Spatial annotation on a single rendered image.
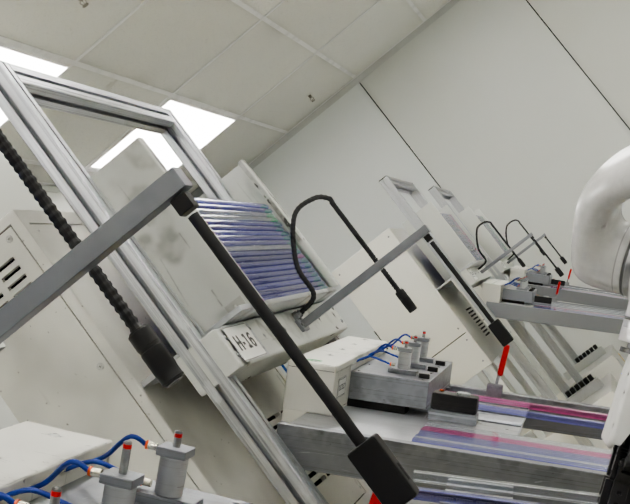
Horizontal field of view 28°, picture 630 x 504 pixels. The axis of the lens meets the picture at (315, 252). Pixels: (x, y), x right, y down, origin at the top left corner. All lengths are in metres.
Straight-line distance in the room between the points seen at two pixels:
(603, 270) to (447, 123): 7.17
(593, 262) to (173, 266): 0.83
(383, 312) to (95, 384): 3.55
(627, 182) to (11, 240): 1.03
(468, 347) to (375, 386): 3.24
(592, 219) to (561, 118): 7.14
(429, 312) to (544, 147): 3.24
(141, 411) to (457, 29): 6.84
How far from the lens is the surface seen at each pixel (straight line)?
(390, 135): 8.54
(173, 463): 0.96
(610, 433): 1.32
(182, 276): 1.97
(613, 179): 1.27
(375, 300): 5.40
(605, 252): 1.33
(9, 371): 1.98
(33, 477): 0.94
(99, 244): 0.81
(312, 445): 1.83
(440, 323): 5.36
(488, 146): 8.45
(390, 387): 2.12
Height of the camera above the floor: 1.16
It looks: 7 degrees up
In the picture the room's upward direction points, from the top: 37 degrees counter-clockwise
